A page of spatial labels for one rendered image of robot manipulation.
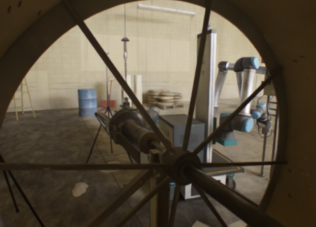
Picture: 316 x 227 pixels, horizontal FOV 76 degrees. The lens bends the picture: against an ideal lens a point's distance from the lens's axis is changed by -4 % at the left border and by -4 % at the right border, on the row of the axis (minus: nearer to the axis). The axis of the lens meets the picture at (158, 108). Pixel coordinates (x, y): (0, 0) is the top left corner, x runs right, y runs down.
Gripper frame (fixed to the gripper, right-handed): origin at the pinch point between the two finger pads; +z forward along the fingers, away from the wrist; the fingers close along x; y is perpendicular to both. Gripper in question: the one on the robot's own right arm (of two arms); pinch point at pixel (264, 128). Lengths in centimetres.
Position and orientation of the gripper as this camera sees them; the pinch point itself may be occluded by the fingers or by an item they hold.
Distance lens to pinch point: 275.4
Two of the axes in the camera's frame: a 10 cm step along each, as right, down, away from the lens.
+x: 4.1, 2.5, -8.8
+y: -8.5, 4.5, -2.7
